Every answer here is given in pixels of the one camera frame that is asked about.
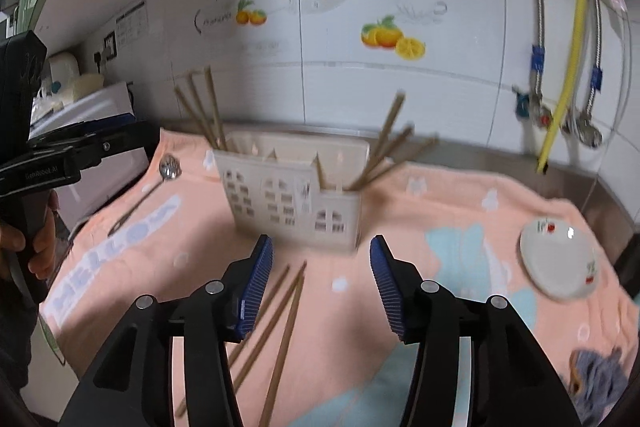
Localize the white kitchen appliance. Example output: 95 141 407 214
47 52 82 92

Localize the cream plastic utensil holder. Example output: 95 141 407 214
212 131 371 253

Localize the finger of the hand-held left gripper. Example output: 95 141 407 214
65 121 162 172
30 114 138 148

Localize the cream plastic container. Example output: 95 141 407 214
65 73 105 102

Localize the metal skimmer spoon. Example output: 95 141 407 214
107 154 182 237

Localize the grey knitted cloth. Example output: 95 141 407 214
567 347 633 425

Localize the printed wall label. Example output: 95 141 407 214
116 2 150 38

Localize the yellow gas hose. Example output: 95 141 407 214
536 0 591 172

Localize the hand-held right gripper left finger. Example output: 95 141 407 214
60 234 275 427

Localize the metal valve red handle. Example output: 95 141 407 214
514 87 553 128

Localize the person's left hand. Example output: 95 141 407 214
0 192 61 283

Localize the metal water valve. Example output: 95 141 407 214
565 107 603 148

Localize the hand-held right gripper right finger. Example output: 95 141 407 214
369 236 583 427

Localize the white floral bowl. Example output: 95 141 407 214
519 216 598 302

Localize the clear plastic tube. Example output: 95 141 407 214
585 0 631 208

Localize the white microwave oven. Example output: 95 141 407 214
27 81 151 228

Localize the pink printed towel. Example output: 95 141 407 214
40 127 640 427

